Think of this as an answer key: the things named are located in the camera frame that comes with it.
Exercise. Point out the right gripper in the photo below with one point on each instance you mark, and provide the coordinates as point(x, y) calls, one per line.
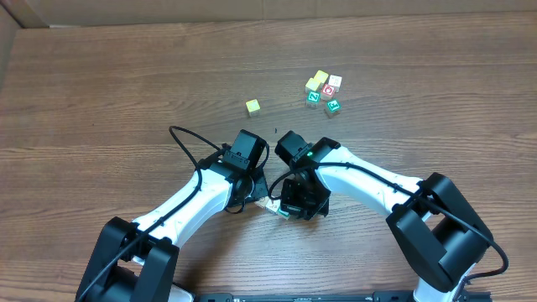
point(299, 201)

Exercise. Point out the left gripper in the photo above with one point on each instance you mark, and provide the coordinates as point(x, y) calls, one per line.
point(255, 189)

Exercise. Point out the white leaf block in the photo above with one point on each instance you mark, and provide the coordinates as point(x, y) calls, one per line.
point(262, 202)

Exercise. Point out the white block dark drawing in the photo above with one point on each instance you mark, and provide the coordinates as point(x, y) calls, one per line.
point(273, 206)

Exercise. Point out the green block letter V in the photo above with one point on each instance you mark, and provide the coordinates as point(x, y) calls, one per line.
point(283, 214)

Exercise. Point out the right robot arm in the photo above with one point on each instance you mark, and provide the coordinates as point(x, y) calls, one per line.
point(439, 233)

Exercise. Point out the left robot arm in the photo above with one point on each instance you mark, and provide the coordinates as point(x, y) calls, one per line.
point(136, 260)

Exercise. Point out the lone yellow block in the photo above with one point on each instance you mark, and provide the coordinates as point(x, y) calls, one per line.
point(253, 107)

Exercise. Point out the green block right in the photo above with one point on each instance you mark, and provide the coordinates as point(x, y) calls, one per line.
point(332, 108)

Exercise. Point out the green block letter Z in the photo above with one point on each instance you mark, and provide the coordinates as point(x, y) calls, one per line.
point(313, 99)

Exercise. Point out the red block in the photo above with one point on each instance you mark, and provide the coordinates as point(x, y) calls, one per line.
point(327, 92)

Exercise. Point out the yellow block lower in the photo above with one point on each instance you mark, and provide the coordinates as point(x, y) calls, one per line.
point(312, 85)

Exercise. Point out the white block top right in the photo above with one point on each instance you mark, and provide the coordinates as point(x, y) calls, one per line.
point(335, 82)

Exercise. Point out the yellow block upper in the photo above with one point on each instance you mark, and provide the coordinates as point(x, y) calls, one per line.
point(321, 76)

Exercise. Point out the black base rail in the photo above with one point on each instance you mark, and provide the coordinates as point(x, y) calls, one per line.
point(378, 296)

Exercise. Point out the cardboard box wall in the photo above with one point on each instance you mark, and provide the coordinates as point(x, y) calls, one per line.
point(239, 41)

